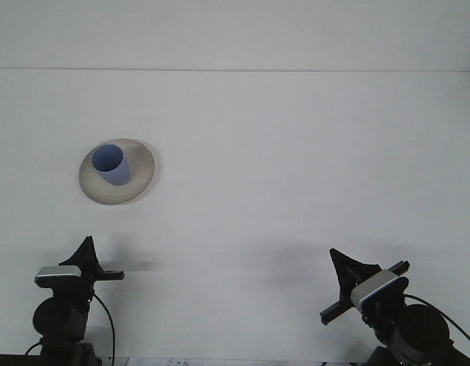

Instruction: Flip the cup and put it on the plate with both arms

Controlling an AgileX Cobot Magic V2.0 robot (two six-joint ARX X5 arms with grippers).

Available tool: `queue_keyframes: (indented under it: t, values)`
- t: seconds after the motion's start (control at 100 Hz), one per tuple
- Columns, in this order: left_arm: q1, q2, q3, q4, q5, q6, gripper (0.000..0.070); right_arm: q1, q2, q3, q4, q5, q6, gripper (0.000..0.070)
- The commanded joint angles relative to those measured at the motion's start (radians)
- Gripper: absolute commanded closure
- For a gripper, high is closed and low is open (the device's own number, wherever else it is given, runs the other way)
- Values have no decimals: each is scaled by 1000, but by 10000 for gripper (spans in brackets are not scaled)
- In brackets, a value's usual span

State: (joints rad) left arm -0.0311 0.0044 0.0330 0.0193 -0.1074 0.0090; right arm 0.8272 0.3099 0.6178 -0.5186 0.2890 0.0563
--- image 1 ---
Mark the pale blue cup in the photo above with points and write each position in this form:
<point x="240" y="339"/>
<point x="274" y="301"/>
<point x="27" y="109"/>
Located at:
<point x="116" y="171"/>

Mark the pale round plate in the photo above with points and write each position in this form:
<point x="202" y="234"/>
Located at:
<point x="141" y="179"/>

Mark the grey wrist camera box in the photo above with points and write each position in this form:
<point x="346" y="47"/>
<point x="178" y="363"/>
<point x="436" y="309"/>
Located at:
<point x="58" y="272"/>
<point x="376" y="287"/>

